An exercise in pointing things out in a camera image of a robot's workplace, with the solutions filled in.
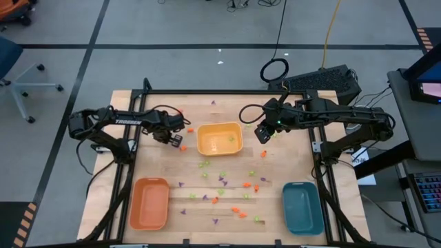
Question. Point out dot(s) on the backlit keyboard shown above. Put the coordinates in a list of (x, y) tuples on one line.
[(429, 191)]

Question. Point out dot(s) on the black orange striped floor mat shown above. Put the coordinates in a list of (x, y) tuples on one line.
[(20, 224), (427, 38)]

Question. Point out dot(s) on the grey desk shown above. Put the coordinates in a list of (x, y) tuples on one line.
[(417, 127)]

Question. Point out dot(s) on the teal plastic bin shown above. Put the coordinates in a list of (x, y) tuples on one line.
[(303, 208)]

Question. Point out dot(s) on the yellow plastic bin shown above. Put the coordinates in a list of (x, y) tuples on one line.
[(220, 138)]

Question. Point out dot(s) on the black monitor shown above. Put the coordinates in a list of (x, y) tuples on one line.
[(425, 79)]

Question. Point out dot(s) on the grey keyboard shelf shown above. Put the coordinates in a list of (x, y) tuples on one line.
[(413, 224)]

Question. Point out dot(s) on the white metal bracket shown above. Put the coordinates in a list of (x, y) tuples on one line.
[(317, 146), (100, 149)]

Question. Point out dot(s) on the white paper label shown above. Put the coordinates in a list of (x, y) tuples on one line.
[(361, 162)]

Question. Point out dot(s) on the orange plastic bin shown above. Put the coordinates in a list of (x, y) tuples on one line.
[(150, 203)]

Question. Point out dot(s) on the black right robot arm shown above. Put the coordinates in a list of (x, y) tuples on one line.
[(344, 115)]

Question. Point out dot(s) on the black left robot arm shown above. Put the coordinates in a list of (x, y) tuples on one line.
[(127, 121)]

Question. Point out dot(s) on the orange chair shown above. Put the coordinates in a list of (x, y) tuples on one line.
[(13, 8)]

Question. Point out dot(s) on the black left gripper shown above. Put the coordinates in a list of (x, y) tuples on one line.
[(165, 124)]

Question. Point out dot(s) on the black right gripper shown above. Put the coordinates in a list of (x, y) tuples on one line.
[(277, 117)]

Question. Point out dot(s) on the blue office chair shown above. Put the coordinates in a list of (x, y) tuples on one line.
[(8, 55)]

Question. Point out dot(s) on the black desk leg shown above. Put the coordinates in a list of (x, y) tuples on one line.
[(382, 160)]

